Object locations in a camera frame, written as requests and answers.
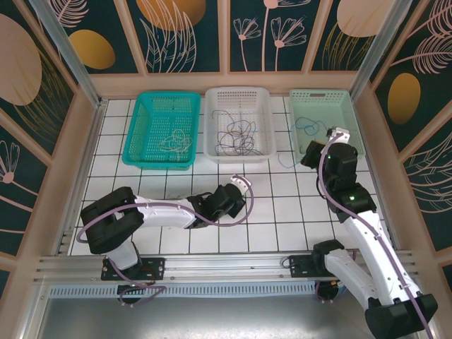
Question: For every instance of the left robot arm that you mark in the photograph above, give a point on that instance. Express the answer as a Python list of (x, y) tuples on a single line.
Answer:
[(162, 212)]

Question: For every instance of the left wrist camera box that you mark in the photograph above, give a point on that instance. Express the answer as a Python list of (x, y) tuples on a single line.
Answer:
[(242, 183)]

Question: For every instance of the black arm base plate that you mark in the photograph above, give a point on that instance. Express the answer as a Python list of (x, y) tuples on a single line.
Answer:
[(300, 266), (152, 268)]

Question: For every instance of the aluminium frame post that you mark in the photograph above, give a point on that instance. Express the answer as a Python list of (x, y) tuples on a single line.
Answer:
[(70, 60), (374, 53)]

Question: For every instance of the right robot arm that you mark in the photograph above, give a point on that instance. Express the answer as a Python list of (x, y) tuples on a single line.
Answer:
[(367, 240)]

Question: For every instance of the steel sheet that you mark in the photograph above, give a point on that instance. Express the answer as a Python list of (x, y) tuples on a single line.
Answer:
[(226, 318)]

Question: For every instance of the mint green plastic basket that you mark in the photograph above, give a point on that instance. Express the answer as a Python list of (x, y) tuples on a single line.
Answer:
[(318, 102)]

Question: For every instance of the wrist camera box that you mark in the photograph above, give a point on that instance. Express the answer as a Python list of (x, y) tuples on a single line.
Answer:
[(339, 133), (242, 183)]

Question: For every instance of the aluminium mounting rail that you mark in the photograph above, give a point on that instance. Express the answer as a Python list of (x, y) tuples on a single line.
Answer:
[(229, 265)]

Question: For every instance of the teal plastic basket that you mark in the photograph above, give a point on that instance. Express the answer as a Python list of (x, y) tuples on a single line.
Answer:
[(155, 116)]

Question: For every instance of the white plastic basket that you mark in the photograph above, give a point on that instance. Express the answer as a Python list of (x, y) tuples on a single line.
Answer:
[(240, 99)]

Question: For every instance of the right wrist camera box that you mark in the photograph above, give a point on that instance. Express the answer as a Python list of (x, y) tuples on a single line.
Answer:
[(339, 133)]

